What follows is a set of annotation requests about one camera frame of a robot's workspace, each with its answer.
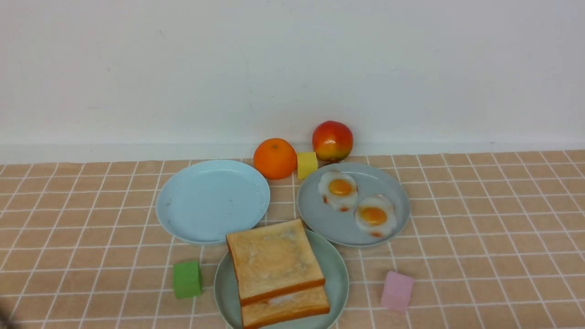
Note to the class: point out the toast slice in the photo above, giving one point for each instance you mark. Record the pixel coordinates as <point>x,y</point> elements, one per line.
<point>310,302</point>
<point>273,261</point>

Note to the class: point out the fried egg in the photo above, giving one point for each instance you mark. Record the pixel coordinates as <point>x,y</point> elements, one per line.
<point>282,300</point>
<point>338,190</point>
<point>375,215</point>

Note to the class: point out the yellow block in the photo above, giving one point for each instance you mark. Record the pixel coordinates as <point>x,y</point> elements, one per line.
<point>307,163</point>

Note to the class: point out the orange fruit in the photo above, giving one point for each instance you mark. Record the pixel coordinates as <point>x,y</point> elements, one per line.
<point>275,159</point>

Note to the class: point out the red yellow apple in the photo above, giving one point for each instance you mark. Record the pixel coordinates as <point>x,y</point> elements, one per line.
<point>332,141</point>

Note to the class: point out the grey-blue plate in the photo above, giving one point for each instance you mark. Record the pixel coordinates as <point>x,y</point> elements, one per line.
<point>340,227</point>

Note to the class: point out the light blue plate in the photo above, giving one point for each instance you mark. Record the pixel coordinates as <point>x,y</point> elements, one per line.
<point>203,203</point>

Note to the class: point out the mint green plate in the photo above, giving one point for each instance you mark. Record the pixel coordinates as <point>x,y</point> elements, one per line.
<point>336,287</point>

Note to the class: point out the green cube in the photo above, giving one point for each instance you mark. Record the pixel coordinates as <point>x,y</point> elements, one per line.
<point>187,280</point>

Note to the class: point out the pink cube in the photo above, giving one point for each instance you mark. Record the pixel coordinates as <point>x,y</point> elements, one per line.
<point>397,292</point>

